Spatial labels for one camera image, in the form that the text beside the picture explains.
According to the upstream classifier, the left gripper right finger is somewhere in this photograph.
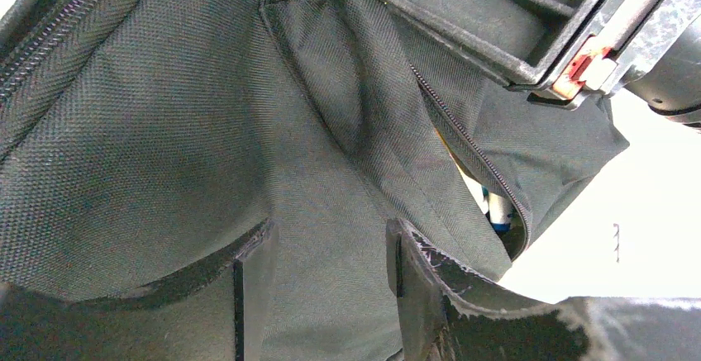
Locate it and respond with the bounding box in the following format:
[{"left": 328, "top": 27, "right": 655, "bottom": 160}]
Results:
[{"left": 386, "top": 219, "right": 700, "bottom": 360}]

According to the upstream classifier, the white marker blue cap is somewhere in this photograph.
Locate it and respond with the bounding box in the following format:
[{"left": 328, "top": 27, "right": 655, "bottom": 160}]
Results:
[{"left": 487, "top": 192, "right": 514, "bottom": 234}]

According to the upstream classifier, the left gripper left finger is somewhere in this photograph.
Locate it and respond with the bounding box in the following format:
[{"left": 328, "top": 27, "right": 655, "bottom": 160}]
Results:
[{"left": 1, "top": 221, "right": 279, "bottom": 360}]

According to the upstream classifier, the black student backpack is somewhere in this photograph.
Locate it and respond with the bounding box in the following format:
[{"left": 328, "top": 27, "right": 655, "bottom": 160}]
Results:
[{"left": 1, "top": 0, "right": 627, "bottom": 360}]

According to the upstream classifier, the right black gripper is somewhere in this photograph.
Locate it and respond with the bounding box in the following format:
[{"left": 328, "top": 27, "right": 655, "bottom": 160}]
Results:
[{"left": 380, "top": 0, "right": 700, "bottom": 129}]

